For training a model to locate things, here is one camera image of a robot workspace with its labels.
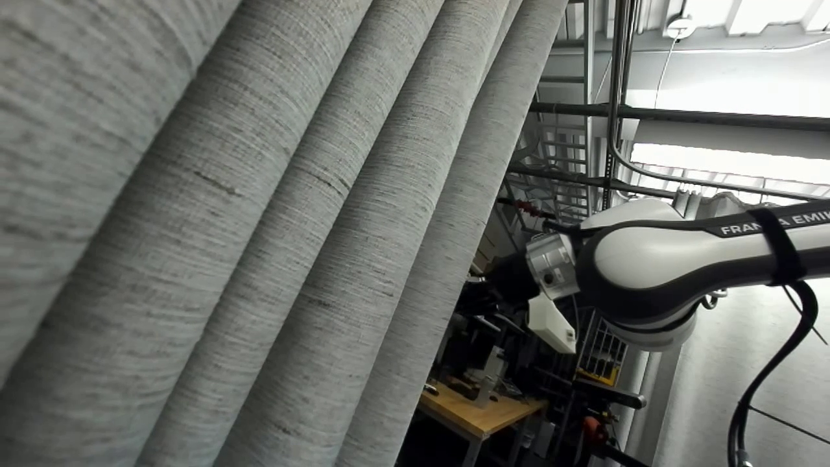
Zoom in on small white ceiling device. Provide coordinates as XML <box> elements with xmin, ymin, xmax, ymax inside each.
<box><xmin>658</xmin><ymin>10</ymin><xmax>697</xmax><ymax>44</ymax></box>

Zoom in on black overhead pipe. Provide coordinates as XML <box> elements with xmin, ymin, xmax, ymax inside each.
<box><xmin>527</xmin><ymin>100</ymin><xmax>830</xmax><ymax>132</ymax></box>

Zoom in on metal scaffolding rack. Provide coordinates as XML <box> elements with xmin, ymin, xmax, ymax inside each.
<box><xmin>505</xmin><ymin>119</ymin><xmax>609</xmax><ymax>228</ymax></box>

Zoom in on wooden workbench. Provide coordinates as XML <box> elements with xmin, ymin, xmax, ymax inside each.
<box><xmin>418</xmin><ymin>378</ymin><xmax>552</xmax><ymax>467</ymax></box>

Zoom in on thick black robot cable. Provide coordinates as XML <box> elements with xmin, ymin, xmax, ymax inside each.
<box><xmin>724</xmin><ymin>275</ymin><xmax>822</xmax><ymax>467</ymax></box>

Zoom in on grey fabric curtain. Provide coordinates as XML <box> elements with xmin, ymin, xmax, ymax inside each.
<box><xmin>0</xmin><ymin>0</ymin><xmax>571</xmax><ymax>467</ymax></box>

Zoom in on pale bottle on workbench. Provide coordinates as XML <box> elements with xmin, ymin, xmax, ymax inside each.
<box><xmin>477</xmin><ymin>344</ymin><xmax>509</xmax><ymax>409</ymax></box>

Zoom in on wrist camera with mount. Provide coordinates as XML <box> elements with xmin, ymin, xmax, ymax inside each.
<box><xmin>527</xmin><ymin>289</ymin><xmax>582</xmax><ymax>358</ymax></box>

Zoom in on small red tool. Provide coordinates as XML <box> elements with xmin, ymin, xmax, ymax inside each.
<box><xmin>578</xmin><ymin>411</ymin><xmax>608</xmax><ymax>446</ymax></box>

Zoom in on wire grid fence panel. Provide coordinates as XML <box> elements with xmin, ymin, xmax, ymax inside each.
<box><xmin>574</xmin><ymin>310</ymin><xmax>631</xmax><ymax>389</ymax></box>

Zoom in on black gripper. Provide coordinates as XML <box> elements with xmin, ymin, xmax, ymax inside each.
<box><xmin>488</xmin><ymin>245</ymin><xmax>541</xmax><ymax>305</ymax></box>

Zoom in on ceiling light panel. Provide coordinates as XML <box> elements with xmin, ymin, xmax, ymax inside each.
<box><xmin>628</xmin><ymin>139</ymin><xmax>830</xmax><ymax>188</ymax></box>

